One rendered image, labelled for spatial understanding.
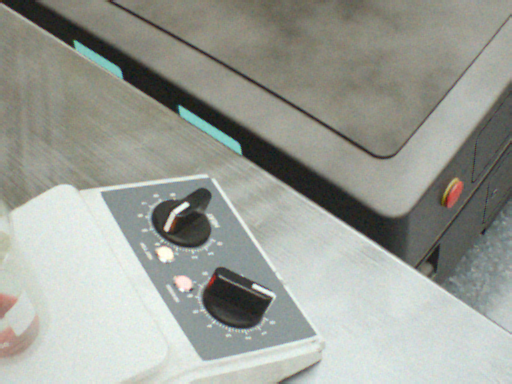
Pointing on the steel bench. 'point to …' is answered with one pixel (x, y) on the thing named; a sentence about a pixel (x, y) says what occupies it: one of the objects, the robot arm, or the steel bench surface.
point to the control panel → (202, 322)
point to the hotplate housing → (261, 364)
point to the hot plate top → (83, 300)
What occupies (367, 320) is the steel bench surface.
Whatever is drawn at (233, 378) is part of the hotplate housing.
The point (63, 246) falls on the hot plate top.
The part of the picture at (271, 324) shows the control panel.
